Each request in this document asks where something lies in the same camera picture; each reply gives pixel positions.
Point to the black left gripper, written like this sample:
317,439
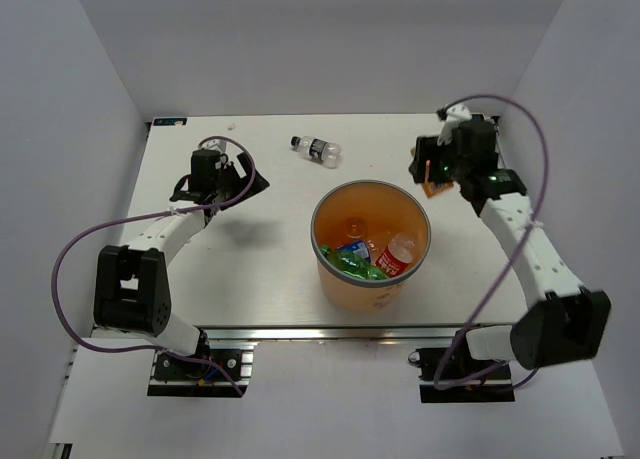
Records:
258,183

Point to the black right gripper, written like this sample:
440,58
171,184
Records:
425,148

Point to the small orange bottle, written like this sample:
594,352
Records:
432,189

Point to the clear bottle black label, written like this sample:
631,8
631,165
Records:
317,150

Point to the orange juice bottle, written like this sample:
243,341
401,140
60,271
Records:
355,228

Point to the clear bottle red label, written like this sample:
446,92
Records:
398,255

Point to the green plastic bottle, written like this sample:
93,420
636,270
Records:
352,264

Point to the clear bottle blue label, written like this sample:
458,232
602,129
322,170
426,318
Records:
358,248

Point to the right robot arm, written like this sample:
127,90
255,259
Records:
565,321

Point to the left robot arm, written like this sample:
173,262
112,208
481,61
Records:
132,291

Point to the orange bin grey rim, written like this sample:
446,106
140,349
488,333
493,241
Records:
387,210

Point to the left blue corner sticker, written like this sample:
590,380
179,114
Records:
169,122

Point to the aluminium right side rail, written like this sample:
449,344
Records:
495,121

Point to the aluminium rail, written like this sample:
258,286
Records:
274,333
495,121

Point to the aluminium front rail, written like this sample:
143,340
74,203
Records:
274,333

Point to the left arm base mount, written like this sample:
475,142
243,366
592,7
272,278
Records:
226,374

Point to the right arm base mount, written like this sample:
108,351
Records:
480,386

